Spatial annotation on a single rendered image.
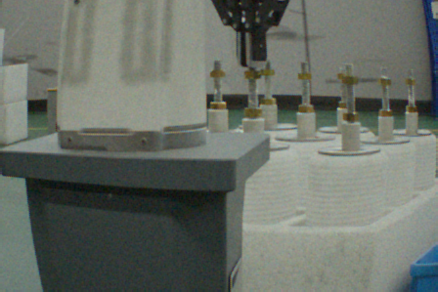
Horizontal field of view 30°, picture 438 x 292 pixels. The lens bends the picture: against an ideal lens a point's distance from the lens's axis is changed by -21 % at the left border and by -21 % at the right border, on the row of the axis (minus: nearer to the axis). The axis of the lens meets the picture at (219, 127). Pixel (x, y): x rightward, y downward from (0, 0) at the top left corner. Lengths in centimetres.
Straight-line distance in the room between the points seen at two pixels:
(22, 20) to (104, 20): 607
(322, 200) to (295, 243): 5
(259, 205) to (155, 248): 50
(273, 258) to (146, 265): 46
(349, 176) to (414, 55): 513
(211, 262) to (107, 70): 12
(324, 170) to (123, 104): 46
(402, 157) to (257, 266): 22
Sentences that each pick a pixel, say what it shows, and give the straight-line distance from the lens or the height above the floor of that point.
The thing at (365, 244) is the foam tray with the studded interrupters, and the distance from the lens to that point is 90.
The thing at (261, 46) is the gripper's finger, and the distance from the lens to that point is 102.
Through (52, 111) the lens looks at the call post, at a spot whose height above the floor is 28.
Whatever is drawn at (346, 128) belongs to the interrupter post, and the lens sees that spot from 97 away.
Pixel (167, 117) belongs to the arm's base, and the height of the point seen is 32.
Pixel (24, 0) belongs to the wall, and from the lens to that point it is 659.
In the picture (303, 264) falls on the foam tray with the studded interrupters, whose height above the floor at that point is 14.
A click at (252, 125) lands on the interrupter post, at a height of 28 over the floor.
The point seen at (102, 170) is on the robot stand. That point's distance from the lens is 49.
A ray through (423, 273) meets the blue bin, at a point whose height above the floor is 11.
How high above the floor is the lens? 35
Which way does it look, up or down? 4 degrees down
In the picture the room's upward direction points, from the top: 1 degrees counter-clockwise
